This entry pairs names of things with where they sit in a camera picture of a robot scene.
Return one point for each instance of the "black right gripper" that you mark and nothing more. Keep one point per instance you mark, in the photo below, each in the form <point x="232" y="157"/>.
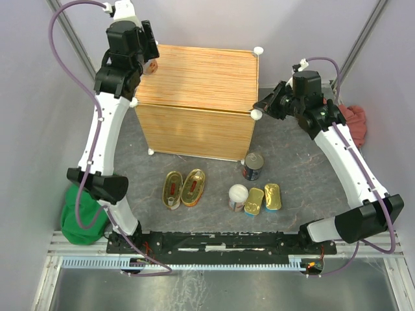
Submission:
<point x="269" y="103"/>

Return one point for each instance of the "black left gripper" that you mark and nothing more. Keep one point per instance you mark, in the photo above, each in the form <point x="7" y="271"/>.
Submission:
<point x="146" y="36"/>

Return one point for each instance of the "tall white-lid can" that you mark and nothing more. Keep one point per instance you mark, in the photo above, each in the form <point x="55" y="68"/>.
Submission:
<point x="238" y="195"/>
<point x="150" y="67"/>

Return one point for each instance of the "wooden cube cabinet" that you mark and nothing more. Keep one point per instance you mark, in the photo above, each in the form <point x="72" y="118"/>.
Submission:
<point x="199" y="102"/>

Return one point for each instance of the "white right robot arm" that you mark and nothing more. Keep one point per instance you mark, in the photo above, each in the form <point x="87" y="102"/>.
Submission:
<point x="373" y="209"/>

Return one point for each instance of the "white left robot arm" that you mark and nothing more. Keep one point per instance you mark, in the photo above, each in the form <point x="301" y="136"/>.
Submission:
<point x="114" y="91"/>

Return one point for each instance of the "dark blue round can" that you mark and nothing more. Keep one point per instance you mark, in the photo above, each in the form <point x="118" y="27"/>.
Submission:
<point x="253" y="164"/>

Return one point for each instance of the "red cloth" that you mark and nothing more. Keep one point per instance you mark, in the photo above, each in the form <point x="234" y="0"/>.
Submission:
<point x="356" y="120"/>

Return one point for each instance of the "gold rectangular tin right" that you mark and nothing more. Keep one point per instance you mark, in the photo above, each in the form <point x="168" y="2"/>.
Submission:
<point x="272" y="197"/>

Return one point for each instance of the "gold rectangular tin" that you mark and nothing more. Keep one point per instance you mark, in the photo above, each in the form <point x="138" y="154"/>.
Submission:
<point x="254" y="202"/>
<point x="272" y="197"/>

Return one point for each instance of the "gold rectangular tin left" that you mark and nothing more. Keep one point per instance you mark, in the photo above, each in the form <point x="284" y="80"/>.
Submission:
<point x="254" y="202"/>

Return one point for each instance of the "red oval tin right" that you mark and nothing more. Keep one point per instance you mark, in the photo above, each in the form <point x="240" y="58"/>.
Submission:
<point x="193" y="187"/>

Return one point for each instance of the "red oval tin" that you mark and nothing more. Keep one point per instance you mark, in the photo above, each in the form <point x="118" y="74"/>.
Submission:
<point x="172" y="189"/>
<point x="193" y="187"/>

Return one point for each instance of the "red oval tin left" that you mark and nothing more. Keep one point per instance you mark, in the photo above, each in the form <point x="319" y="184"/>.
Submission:
<point x="172" y="189"/>

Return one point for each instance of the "green cloth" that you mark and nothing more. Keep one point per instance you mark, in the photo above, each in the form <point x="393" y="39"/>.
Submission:
<point x="88" y="209"/>

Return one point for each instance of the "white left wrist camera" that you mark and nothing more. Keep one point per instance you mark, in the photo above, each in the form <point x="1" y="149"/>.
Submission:
<point x="122" y="10"/>

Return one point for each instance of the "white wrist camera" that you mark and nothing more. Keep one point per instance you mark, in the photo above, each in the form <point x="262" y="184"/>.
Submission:
<point x="303" y="64"/>
<point x="122" y="10"/>

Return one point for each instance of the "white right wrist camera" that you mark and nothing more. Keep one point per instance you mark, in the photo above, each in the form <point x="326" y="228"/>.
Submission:
<point x="303" y="64"/>

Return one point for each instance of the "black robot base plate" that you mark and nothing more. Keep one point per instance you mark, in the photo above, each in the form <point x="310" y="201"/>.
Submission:
<point x="229" y="248"/>

